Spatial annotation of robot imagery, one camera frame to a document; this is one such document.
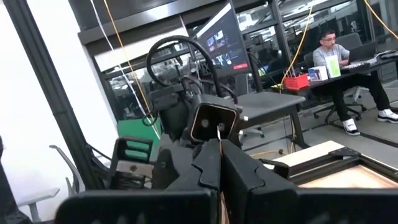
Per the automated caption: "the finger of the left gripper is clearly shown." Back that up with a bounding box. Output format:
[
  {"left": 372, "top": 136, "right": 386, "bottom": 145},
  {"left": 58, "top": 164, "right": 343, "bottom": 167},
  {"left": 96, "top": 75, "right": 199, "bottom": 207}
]
[
  {"left": 151, "top": 141, "right": 203, "bottom": 191},
  {"left": 108, "top": 136, "right": 155, "bottom": 190}
]

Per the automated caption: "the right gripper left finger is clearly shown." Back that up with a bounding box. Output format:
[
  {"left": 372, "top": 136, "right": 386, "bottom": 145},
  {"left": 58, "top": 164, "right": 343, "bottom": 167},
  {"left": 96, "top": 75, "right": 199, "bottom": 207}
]
[{"left": 167, "top": 138, "right": 223, "bottom": 192}]

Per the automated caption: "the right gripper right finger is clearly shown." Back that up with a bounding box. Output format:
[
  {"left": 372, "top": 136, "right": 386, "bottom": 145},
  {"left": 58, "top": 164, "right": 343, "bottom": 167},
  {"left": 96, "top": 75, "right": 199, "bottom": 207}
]
[{"left": 221, "top": 139, "right": 300, "bottom": 192}]

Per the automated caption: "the green board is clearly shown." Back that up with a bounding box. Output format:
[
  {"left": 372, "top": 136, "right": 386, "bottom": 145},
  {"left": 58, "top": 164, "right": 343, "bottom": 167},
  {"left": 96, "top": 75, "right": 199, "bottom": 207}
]
[{"left": 117, "top": 118, "right": 163, "bottom": 157}]

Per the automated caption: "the grey desk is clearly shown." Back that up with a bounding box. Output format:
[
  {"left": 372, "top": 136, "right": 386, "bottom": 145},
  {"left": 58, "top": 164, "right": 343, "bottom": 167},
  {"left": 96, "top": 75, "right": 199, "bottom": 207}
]
[{"left": 234, "top": 90, "right": 307, "bottom": 151}]

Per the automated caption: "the black computer monitor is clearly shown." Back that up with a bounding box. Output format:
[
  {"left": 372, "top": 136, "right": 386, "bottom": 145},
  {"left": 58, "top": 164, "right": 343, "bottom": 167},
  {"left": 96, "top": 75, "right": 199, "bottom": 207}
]
[{"left": 195, "top": 1, "right": 251, "bottom": 77}]

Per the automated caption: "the white chair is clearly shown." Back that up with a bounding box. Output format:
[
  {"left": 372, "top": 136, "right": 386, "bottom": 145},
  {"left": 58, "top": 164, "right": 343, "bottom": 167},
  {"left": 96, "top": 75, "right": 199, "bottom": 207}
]
[{"left": 16, "top": 144, "right": 86, "bottom": 223}]

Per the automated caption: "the red plastic box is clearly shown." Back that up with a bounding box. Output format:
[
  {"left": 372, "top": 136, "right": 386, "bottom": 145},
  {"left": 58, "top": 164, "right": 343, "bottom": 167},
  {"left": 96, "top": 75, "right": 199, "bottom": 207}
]
[{"left": 283, "top": 72, "right": 311, "bottom": 91}]

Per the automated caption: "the white cardboard box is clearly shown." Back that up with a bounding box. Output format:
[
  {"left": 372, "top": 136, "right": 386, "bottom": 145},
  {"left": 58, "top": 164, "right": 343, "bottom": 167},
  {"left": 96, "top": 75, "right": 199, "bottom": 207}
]
[{"left": 307, "top": 65, "right": 329, "bottom": 83}]

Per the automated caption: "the green white carton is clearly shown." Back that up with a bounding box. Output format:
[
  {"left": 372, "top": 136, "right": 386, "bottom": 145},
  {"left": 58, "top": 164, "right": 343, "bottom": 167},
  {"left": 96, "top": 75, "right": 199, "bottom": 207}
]
[{"left": 324, "top": 54, "right": 342, "bottom": 79}]

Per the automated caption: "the person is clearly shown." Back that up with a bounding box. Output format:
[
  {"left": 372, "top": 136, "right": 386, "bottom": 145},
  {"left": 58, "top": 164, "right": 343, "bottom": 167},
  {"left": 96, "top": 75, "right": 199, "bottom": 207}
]
[{"left": 312, "top": 28, "right": 398, "bottom": 137}]

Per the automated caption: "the dark office desk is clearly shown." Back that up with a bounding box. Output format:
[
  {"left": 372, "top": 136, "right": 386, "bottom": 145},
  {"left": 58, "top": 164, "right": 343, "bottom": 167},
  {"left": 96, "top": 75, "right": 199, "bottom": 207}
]
[{"left": 270, "top": 57, "right": 398, "bottom": 95}]

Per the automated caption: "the black keyboard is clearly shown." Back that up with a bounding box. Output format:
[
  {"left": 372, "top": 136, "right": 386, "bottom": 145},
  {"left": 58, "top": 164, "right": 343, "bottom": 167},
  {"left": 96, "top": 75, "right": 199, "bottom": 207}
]
[{"left": 340, "top": 62, "right": 371, "bottom": 71}]

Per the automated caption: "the dark laptop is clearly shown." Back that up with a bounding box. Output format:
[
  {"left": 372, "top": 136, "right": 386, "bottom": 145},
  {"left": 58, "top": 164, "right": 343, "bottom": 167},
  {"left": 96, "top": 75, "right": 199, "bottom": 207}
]
[{"left": 347, "top": 41, "right": 378, "bottom": 65}]

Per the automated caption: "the grey office chair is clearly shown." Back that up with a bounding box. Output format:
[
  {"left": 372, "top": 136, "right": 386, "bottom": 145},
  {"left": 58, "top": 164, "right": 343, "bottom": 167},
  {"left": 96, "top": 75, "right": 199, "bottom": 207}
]
[{"left": 302, "top": 32, "right": 368, "bottom": 126}]

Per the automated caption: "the yellow power cable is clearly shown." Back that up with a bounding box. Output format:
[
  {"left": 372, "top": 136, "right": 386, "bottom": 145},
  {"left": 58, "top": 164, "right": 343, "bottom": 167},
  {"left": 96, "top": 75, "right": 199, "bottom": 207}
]
[{"left": 248, "top": 148, "right": 289, "bottom": 159}]

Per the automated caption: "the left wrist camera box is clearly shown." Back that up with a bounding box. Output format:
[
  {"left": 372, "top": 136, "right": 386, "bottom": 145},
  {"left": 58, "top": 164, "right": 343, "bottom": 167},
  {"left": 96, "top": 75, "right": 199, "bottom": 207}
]
[{"left": 187, "top": 93, "right": 241, "bottom": 145}]

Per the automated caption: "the yellow hanging cable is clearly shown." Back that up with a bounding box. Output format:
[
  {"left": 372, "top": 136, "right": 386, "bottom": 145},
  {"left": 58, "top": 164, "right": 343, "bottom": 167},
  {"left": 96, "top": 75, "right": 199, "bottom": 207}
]
[
  {"left": 102, "top": 0, "right": 157, "bottom": 119},
  {"left": 363, "top": 0, "right": 398, "bottom": 40},
  {"left": 279, "top": 0, "right": 315, "bottom": 91}
]

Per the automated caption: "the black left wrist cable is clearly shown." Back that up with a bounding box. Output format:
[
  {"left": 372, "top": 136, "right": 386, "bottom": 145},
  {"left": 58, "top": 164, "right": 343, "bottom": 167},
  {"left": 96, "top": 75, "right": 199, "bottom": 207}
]
[{"left": 145, "top": 34, "right": 223, "bottom": 98}]

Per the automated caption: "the white hanging cable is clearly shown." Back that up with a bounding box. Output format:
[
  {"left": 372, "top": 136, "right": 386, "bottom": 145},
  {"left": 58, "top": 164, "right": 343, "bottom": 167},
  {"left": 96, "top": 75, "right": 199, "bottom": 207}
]
[{"left": 90, "top": 0, "right": 147, "bottom": 116}]

